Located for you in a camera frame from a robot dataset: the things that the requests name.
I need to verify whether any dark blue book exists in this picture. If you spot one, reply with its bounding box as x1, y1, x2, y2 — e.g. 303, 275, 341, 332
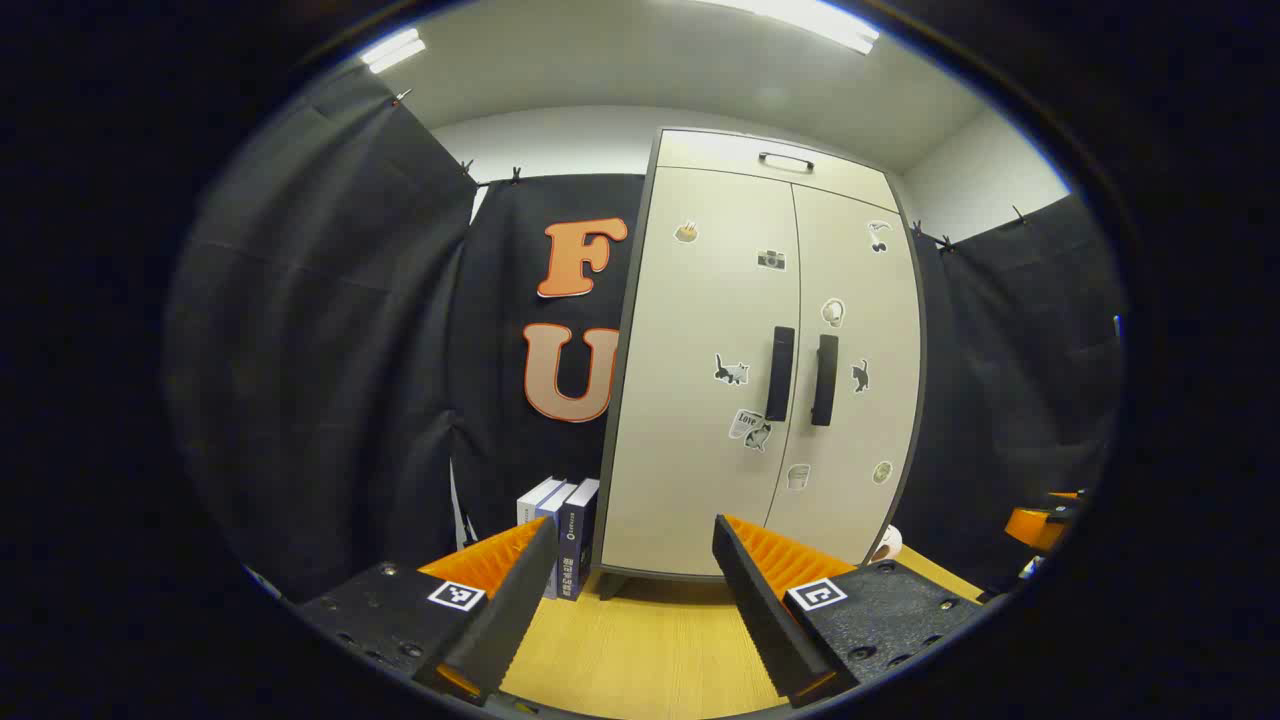
558, 478, 601, 603

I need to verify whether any white cabinet drawer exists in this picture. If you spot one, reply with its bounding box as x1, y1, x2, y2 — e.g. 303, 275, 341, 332
655, 130, 901, 213

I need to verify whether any black backdrop cloth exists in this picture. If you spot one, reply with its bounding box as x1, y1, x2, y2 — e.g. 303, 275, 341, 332
165, 65, 1126, 601

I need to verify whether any small ceiling light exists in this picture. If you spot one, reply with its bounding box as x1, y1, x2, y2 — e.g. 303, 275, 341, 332
358, 28, 428, 76

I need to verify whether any long ceiling light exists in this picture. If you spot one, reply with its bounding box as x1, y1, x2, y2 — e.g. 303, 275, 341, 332
700, 0, 881, 56

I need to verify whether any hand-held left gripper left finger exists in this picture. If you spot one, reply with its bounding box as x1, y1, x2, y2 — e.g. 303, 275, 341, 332
295, 515, 561, 706

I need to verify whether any white double-door shoe cabinet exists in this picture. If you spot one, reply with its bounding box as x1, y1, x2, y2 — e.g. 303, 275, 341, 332
592, 127, 928, 601

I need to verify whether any lavender book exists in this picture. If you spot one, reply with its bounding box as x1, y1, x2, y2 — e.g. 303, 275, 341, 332
535, 482, 581, 601

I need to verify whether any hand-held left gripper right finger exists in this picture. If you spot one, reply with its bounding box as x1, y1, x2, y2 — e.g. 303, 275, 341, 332
712, 513, 986, 709

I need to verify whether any white shoe cabinet door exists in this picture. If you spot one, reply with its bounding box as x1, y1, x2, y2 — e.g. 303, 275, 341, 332
765, 185, 923, 566
600, 165, 801, 579

